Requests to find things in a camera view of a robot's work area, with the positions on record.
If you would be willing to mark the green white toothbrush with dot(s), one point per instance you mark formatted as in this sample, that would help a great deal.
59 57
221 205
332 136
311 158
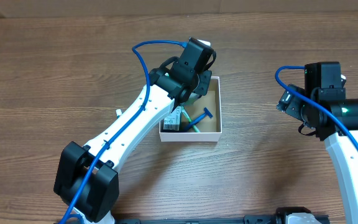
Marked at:
186 115

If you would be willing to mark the white cardboard box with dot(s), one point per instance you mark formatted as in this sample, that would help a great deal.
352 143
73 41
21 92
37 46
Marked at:
210 128

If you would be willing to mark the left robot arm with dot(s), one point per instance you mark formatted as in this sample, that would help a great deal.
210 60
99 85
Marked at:
87 176

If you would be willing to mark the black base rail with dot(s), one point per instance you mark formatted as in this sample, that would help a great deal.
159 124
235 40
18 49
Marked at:
282 215

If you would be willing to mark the dental floss pack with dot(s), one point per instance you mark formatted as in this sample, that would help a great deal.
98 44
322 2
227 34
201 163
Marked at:
173 121

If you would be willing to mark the blue disposable razor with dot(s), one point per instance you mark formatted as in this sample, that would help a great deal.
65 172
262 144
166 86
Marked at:
194 122

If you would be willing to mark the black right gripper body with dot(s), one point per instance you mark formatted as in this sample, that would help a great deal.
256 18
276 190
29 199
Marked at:
289 104

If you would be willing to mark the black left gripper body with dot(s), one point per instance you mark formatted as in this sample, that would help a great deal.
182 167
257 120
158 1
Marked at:
202 86

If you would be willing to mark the red green toothpaste tube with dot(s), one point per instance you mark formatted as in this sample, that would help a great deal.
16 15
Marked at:
118 112

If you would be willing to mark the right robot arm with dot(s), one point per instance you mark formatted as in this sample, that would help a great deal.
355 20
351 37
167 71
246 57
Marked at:
334 120

